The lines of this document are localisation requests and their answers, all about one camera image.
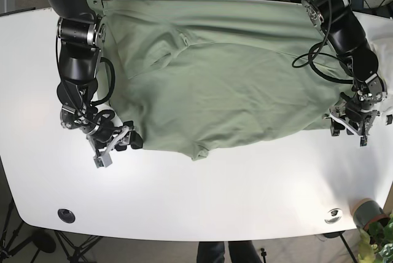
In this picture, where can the silver table grommet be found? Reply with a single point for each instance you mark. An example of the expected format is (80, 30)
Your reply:
(333, 216)

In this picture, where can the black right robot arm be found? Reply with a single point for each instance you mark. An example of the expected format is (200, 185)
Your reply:
(87, 79)

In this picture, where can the sage green T-shirt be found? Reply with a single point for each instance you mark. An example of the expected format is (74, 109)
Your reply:
(198, 75)

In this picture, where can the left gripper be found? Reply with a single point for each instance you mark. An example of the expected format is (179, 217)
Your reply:
(354, 116)

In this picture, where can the grey plant pot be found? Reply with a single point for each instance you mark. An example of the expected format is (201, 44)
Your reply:
(368, 211)

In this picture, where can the white printed T-shirt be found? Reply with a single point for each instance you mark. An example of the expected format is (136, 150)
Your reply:
(385, 107)

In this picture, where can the black table grommet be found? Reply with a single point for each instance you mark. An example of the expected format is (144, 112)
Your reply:
(66, 215)

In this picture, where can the green potted plant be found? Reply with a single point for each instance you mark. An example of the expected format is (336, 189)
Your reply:
(376, 242)

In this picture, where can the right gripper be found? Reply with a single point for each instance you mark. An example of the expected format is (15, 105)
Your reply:
(100, 130)

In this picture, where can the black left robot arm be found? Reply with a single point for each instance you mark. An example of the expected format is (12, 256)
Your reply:
(341, 30)

